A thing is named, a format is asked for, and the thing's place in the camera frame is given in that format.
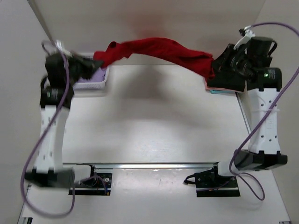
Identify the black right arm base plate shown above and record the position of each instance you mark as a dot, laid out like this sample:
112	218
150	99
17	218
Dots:
210	184

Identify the white plastic laundry basket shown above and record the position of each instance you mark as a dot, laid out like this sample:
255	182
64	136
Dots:
87	73

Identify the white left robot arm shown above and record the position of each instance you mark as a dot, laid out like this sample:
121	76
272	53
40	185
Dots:
56	89

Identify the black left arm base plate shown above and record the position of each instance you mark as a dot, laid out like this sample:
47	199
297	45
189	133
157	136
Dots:
99	185

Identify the aluminium mounting rail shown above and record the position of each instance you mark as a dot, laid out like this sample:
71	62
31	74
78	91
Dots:
173	165

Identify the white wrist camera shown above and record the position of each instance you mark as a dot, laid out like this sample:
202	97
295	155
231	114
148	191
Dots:
246	34
59	45

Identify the folded teal t shirt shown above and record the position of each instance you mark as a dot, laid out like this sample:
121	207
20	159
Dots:
220	92

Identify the red t shirt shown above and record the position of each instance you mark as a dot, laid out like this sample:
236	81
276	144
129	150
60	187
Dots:
163	48

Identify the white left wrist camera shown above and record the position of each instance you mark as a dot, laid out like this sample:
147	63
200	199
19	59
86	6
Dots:
59	45

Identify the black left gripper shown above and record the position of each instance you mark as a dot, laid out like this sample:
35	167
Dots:
94	64

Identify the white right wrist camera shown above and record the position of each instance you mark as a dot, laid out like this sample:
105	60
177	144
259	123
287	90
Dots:
246	34

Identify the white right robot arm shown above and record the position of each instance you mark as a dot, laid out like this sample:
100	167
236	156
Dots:
261	149

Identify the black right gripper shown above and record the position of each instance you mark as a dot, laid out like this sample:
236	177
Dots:
219	62

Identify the lilac t shirt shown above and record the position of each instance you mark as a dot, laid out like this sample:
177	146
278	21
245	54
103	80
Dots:
99	77

